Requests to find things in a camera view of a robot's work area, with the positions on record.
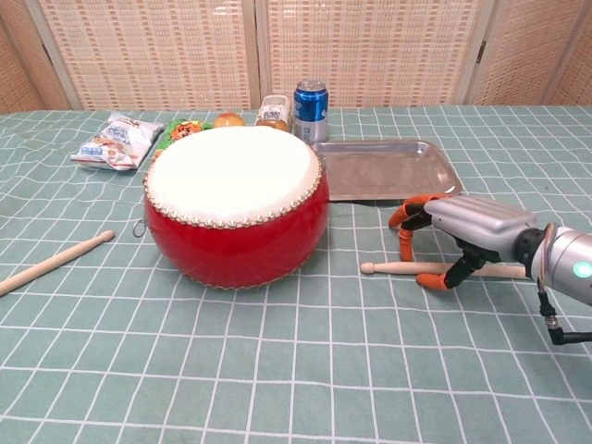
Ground tea bottle white label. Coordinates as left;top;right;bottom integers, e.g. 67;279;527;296
254;94;293;133

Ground steel rectangular tray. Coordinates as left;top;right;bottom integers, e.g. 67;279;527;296
310;140;464;204

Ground yellow red apple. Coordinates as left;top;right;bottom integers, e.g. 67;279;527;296
213;111;246;130

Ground bamboo folding screen panel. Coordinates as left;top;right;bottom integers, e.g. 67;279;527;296
27;0;260;112
464;0;582;107
0;0;70;115
543;0;592;106
253;0;496;110

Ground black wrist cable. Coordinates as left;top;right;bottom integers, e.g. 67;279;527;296
535;276;592;346

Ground white snack bag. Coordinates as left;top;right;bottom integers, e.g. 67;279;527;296
69;112;163;172

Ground green checked tablecloth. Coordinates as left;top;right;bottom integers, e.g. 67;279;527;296
0;104;592;444

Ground wooden drumstick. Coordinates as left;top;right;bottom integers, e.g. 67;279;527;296
360;261;528;280
0;229;116;297

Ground silver right hand orange fingertips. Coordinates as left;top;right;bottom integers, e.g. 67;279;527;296
388;193;541;291

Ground red drum white skin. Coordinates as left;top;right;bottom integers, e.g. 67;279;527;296
142;126;331;290

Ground blue soda can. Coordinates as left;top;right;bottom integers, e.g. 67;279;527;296
293;79;329;143

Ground green snack bag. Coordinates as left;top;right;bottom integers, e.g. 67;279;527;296
152;117;207;161

